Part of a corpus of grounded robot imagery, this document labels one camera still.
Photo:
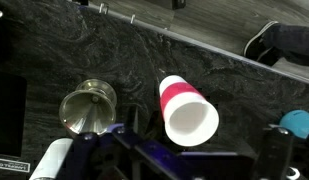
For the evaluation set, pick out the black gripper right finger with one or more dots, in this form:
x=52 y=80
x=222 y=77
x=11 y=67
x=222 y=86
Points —
x=274 y=157

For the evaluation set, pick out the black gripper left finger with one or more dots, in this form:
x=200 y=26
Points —
x=118 y=155

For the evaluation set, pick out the white cup with red band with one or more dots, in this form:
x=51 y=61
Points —
x=189 y=119

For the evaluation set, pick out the blue ceramic mug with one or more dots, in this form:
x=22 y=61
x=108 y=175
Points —
x=297 y=121

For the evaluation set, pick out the black scale with label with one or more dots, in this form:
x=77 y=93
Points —
x=12 y=112

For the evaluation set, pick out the dark trouser leg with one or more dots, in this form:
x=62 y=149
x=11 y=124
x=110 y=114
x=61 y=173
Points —
x=289 y=42

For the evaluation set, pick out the dark sneaker shoe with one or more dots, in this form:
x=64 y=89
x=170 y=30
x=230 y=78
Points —
x=256 y=50

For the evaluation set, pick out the silver metal funnel dripper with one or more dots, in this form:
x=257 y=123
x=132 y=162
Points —
x=91 y=107

